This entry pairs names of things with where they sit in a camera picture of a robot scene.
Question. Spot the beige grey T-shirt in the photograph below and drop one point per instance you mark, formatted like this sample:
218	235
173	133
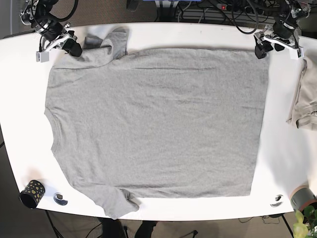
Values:
303	112

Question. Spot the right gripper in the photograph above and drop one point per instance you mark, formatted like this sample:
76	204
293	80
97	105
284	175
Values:
66	41

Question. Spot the black gold-dotted cup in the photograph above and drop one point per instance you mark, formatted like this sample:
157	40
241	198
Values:
32	194

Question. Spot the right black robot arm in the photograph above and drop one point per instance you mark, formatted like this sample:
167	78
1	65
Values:
53	30

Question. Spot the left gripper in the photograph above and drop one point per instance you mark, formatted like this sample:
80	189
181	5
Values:
269	42

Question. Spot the medium grey T-shirt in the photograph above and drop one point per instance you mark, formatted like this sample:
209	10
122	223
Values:
157	123

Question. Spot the grey plant pot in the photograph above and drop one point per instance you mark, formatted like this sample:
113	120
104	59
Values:
302	197

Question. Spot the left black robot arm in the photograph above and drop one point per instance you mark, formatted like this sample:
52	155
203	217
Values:
283	33

